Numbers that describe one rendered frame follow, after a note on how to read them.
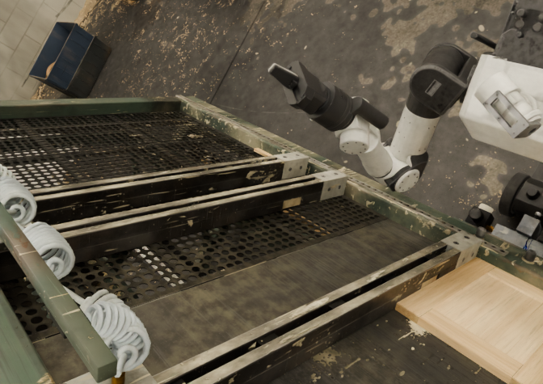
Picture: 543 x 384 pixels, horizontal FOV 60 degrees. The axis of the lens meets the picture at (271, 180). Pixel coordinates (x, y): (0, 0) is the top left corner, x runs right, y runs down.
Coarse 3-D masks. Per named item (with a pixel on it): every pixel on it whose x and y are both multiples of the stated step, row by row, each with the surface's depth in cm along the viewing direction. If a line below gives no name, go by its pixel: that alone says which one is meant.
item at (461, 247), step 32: (416, 256) 114; (448, 256) 117; (352, 288) 96; (384, 288) 98; (416, 288) 109; (96, 320) 55; (128, 320) 55; (288, 320) 83; (320, 320) 85; (352, 320) 92; (128, 352) 56; (224, 352) 73; (256, 352) 75; (288, 352) 79
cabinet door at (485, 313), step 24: (480, 264) 127; (432, 288) 112; (456, 288) 114; (480, 288) 116; (504, 288) 118; (528, 288) 120; (408, 312) 102; (432, 312) 102; (456, 312) 105; (480, 312) 106; (504, 312) 108; (528, 312) 110; (456, 336) 96; (480, 336) 98; (504, 336) 99; (528, 336) 101; (480, 360) 91; (504, 360) 92; (528, 360) 93
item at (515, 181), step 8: (512, 176) 201; (520, 176) 200; (528, 176) 202; (512, 184) 199; (520, 184) 198; (504, 192) 200; (512, 192) 198; (504, 200) 200; (512, 200) 199; (504, 208) 202; (512, 208) 209; (512, 216) 208
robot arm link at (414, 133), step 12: (408, 120) 116; (420, 120) 114; (432, 120) 114; (396, 132) 122; (408, 132) 117; (420, 132) 116; (432, 132) 117; (384, 144) 128; (396, 144) 122; (408, 144) 119; (420, 144) 118; (396, 156) 123; (408, 156) 121; (420, 156) 121; (420, 168) 123; (396, 180) 122; (408, 180) 123
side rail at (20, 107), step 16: (0, 112) 175; (16, 112) 178; (32, 112) 182; (48, 112) 186; (64, 112) 191; (80, 112) 195; (96, 112) 200; (112, 112) 205; (128, 112) 210; (0, 128) 177
